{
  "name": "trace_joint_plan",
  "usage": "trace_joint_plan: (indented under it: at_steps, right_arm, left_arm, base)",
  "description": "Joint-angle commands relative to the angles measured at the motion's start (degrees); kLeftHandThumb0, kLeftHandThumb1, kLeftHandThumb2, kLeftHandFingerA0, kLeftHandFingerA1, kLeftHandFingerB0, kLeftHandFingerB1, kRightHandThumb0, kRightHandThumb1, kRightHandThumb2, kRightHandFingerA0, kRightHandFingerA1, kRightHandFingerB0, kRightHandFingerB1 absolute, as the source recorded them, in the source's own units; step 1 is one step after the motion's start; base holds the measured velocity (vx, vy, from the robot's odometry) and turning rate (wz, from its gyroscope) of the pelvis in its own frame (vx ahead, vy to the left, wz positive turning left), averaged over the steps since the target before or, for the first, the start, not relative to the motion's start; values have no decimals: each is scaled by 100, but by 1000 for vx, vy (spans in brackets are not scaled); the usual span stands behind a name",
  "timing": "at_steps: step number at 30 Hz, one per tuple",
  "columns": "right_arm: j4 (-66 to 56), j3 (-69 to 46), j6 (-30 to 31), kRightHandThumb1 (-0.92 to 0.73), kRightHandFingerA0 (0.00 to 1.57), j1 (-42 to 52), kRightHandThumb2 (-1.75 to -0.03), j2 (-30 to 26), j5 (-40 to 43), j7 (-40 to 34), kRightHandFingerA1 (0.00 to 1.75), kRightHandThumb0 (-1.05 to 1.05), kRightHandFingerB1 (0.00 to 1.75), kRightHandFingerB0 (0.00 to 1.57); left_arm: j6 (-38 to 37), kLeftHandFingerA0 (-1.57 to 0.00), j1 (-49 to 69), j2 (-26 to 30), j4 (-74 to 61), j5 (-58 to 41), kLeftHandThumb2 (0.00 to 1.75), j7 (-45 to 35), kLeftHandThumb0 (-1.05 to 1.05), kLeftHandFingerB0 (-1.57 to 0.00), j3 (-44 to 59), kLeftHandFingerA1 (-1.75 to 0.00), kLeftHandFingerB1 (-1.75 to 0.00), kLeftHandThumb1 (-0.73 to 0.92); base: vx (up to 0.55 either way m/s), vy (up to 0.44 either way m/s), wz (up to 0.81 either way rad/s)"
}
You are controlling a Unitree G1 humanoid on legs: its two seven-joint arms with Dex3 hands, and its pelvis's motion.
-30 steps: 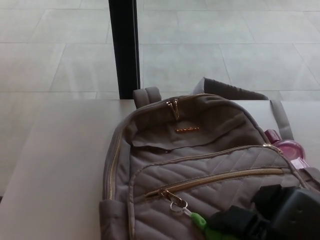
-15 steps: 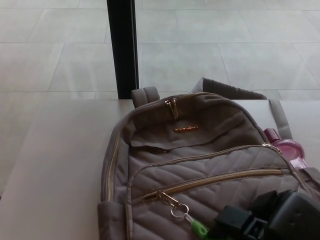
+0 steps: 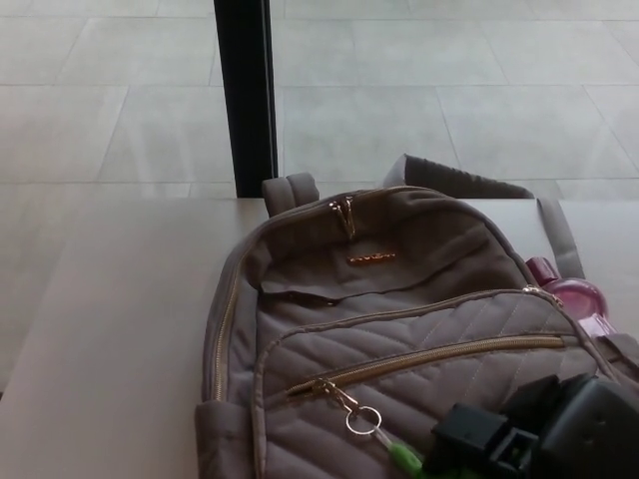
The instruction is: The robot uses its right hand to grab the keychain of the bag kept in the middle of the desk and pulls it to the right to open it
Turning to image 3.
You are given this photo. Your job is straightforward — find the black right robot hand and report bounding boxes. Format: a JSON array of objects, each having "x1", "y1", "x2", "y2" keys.
[{"x1": 424, "y1": 372, "x2": 639, "y2": 479}]

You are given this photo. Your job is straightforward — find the green plush frog keychain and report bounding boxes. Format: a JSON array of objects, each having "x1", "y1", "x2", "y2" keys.
[{"x1": 344, "y1": 404, "x2": 433, "y2": 479}]

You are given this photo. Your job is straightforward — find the pink transparent water bottle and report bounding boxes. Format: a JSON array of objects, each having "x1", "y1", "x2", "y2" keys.
[{"x1": 526, "y1": 254, "x2": 616, "y2": 337}]

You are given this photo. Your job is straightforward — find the taupe quilted backpack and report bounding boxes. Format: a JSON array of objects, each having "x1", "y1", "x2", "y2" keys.
[{"x1": 193, "y1": 153, "x2": 639, "y2": 479}]

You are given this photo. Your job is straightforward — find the black vertical window frame post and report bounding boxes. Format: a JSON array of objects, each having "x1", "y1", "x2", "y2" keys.
[{"x1": 212, "y1": 0, "x2": 280, "y2": 200}]

